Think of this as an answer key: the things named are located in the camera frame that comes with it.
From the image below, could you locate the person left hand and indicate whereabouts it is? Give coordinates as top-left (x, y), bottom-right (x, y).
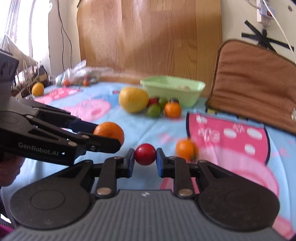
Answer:
top-left (0, 153), bottom-right (25, 187)

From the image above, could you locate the white power cable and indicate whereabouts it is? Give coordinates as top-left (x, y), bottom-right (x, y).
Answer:
top-left (263, 0), bottom-right (296, 63)

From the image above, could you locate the brown seat cushion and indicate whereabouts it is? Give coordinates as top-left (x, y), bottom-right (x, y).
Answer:
top-left (206, 40), bottom-right (295, 134)

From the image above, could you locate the red cherry tomato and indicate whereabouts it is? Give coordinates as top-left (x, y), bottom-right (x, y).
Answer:
top-left (135, 143), bottom-right (156, 166)

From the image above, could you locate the black wall cable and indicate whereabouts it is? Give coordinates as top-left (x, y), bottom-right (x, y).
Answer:
top-left (56, 0), bottom-right (73, 72)

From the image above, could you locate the green cherry tomato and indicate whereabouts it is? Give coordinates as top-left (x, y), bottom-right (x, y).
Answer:
top-left (146, 104), bottom-right (162, 118)

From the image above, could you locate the black tape cross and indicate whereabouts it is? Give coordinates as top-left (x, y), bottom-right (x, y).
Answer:
top-left (241, 20), bottom-right (289, 53)

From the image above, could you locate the orange on side table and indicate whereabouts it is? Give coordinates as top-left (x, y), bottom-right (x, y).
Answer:
top-left (32, 82), bottom-right (45, 97)

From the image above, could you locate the dark purple plum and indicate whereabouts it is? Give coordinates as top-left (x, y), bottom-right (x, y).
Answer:
top-left (169, 98), bottom-right (179, 104)

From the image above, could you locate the light green plastic basket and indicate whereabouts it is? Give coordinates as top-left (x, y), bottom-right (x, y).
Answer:
top-left (140, 76), bottom-right (206, 108)

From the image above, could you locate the large orange mandarin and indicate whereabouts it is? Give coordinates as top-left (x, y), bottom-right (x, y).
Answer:
top-left (93, 121), bottom-right (125, 145)

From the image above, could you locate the large yellow pear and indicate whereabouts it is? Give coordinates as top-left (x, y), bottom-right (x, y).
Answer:
top-left (118, 86), bottom-right (149, 113)

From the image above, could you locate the clear plastic bag of fruit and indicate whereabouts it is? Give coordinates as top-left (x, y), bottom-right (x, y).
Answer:
top-left (55, 60), bottom-right (114, 86)

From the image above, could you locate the white power strip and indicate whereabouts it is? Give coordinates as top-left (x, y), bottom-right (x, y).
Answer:
top-left (256, 0), bottom-right (275, 27)

